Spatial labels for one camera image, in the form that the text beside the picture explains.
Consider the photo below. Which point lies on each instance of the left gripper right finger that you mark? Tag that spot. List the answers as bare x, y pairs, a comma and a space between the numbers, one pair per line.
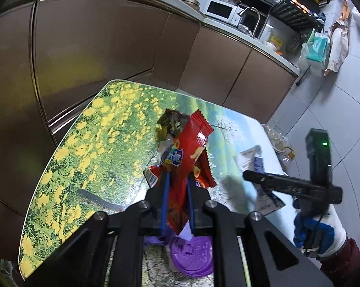
200, 223

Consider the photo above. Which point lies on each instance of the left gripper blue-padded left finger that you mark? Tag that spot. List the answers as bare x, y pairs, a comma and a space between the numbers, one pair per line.
158, 198

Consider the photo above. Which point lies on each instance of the purple wrapper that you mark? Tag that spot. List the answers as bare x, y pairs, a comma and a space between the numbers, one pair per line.
162, 240

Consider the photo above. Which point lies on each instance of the red snack wrapper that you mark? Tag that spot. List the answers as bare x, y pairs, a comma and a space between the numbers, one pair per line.
179, 158

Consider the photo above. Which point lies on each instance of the purple plastic cup lid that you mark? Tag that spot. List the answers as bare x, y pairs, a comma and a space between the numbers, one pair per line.
193, 257

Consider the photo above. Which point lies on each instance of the blue white milk carton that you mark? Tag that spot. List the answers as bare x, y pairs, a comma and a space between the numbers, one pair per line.
251, 164

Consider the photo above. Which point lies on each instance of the kitchen counter with brown cabinets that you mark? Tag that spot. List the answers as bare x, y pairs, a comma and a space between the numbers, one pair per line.
55, 55

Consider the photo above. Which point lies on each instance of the right hand blue-white glove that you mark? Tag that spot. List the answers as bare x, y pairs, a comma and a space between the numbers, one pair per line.
328, 225

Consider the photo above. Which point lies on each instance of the silver brown foil wrapper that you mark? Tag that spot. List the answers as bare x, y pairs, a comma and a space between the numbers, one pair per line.
171, 124

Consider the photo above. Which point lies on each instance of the dark red right sleeve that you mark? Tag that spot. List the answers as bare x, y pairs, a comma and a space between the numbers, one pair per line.
343, 268

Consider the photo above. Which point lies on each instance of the steel sink with faucet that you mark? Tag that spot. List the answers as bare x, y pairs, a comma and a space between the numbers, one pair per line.
249, 21

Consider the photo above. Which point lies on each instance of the white microwave oven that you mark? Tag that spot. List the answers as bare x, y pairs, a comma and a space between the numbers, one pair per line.
222, 11

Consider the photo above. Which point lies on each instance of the black dish rack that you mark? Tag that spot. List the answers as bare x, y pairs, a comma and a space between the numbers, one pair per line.
300, 14

